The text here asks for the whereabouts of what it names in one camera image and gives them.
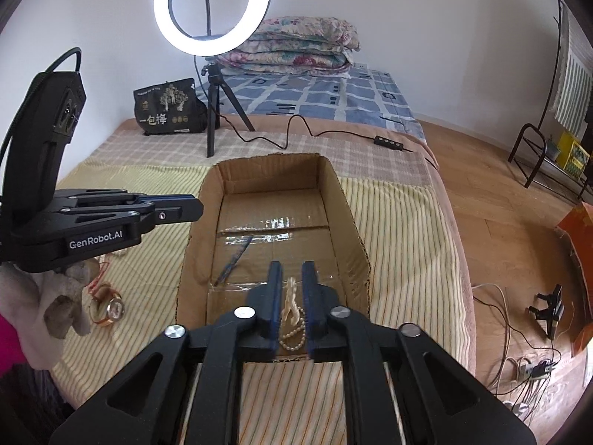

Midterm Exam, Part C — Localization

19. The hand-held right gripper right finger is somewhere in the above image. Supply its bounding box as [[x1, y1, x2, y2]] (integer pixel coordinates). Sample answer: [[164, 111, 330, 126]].
[[301, 261, 538, 445]]

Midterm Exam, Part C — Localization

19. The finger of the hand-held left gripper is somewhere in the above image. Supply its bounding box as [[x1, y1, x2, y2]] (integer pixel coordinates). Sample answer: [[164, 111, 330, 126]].
[[56, 188, 205, 209], [44, 204, 203, 238]]

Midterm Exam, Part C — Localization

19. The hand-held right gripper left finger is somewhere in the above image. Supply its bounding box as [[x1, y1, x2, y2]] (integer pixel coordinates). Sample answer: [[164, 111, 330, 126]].
[[49, 261, 283, 445]]

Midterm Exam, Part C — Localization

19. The white pearl necklace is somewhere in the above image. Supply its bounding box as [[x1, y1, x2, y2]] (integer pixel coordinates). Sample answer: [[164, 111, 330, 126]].
[[278, 277, 309, 356]]

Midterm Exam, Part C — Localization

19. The brown cardboard box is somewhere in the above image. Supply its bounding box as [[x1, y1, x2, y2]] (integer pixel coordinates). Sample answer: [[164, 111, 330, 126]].
[[176, 153, 374, 363]]

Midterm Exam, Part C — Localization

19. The gold watch with brown strap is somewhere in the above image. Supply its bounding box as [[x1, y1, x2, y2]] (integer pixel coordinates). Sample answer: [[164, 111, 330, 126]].
[[89, 287, 126, 328]]

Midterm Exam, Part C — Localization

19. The person's left forearm pink sleeve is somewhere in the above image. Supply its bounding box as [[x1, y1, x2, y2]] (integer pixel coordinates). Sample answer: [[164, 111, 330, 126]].
[[0, 313, 26, 374]]

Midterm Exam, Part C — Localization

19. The person's left hand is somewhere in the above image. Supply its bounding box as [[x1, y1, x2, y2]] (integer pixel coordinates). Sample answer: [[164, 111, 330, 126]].
[[0, 260, 101, 368]]

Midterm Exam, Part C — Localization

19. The beige plaid blanket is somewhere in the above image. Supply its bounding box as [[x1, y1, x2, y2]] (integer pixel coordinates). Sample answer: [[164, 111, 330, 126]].
[[58, 118, 438, 192]]

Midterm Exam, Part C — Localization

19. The black snack bag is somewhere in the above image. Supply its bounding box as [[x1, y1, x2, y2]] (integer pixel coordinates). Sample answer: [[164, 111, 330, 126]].
[[133, 77, 209, 137]]

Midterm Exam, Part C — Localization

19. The black tripod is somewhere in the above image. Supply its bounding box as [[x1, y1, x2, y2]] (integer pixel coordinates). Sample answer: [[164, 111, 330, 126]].
[[202, 58, 256, 158]]

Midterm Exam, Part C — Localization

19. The yellow striped blanket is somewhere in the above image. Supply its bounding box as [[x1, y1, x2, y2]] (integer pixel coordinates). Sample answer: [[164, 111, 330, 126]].
[[51, 164, 474, 445]]

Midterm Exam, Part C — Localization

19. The blue checkered bed sheet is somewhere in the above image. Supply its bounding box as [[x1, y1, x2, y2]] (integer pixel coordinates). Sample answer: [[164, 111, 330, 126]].
[[192, 67, 427, 141]]

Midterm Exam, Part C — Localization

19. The folded floral quilt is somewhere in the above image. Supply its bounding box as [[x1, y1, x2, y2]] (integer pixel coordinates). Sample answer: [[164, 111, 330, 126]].
[[218, 16, 361, 76]]

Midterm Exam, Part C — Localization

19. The white power strip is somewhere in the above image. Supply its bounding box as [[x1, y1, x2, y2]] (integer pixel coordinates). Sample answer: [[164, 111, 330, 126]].
[[503, 399, 533, 421]]

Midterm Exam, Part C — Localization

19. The person's dark clothed leg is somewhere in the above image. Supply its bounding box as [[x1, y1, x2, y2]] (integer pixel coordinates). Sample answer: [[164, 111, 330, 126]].
[[0, 362, 77, 445]]

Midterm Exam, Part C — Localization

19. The black clamp device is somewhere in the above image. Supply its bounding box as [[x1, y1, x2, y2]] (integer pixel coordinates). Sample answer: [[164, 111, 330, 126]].
[[528, 285, 566, 339]]

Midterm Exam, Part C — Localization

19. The black metal shoe rack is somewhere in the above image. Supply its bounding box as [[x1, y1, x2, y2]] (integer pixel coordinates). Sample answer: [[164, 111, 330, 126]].
[[508, 123, 593, 205]]

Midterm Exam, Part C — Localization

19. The orange bag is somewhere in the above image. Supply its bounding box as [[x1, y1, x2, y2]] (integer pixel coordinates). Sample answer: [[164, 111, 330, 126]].
[[556, 201, 593, 357]]

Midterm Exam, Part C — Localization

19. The yellow crate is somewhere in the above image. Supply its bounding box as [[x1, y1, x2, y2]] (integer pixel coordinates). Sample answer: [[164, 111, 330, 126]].
[[556, 131, 592, 179]]

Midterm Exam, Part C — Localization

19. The black metal hanging stand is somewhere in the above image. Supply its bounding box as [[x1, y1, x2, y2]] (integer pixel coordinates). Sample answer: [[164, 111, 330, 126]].
[[537, 0, 573, 131]]

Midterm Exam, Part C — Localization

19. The green striped hanging towel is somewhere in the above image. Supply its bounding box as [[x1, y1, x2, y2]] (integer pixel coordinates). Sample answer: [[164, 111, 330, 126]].
[[553, 7, 592, 133]]

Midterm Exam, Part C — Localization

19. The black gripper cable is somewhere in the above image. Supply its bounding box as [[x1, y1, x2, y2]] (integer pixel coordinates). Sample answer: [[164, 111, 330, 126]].
[[0, 47, 82, 150]]

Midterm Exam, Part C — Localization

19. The black cable with inline remote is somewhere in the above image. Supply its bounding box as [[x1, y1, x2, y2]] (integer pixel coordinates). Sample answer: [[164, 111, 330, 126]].
[[218, 113, 439, 168]]

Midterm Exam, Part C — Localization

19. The white ring light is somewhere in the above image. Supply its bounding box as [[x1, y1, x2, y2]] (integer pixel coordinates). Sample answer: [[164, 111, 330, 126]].
[[154, 0, 270, 56]]

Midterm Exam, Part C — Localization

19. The tangle of floor cables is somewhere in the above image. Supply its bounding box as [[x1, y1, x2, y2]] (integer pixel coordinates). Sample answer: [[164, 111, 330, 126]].
[[473, 283, 580, 423]]

